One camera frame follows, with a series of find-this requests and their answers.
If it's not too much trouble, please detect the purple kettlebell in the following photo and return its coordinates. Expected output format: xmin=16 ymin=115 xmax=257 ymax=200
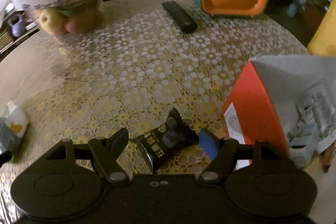
xmin=8 ymin=14 xmax=26 ymax=38

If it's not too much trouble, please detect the red shoe box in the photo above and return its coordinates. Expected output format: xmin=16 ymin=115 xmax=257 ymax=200
xmin=222 ymin=55 xmax=335 ymax=157

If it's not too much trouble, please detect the black glossy snack packet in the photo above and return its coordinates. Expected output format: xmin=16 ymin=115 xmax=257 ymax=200
xmin=130 ymin=108 xmax=199 ymax=174

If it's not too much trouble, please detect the red apple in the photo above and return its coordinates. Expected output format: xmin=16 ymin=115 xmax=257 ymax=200
xmin=65 ymin=7 xmax=102 ymax=34

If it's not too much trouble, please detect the silver printed sachet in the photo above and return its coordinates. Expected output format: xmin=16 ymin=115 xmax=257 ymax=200
xmin=286 ymin=84 xmax=335 ymax=153

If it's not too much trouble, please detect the yellow apple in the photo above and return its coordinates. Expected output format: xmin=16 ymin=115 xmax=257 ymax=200
xmin=39 ymin=7 xmax=64 ymax=33

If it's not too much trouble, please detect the green white tissue pack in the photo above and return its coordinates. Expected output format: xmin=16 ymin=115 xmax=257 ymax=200
xmin=0 ymin=101 xmax=29 ymax=154

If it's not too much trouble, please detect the yellow giraffe chair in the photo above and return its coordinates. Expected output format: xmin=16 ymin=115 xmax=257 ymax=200
xmin=307 ymin=0 xmax=336 ymax=57

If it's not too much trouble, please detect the pink small roll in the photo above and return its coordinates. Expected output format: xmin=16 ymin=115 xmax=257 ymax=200
xmin=319 ymin=141 xmax=335 ymax=173

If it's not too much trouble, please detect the light blue small box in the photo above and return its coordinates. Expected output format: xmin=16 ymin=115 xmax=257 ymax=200
xmin=289 ymin=143 xmax=316 ymax=168

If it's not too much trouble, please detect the black remote control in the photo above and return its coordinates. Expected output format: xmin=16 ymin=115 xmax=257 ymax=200
xmin=162 ymin=1 xmax=198 ymax=34

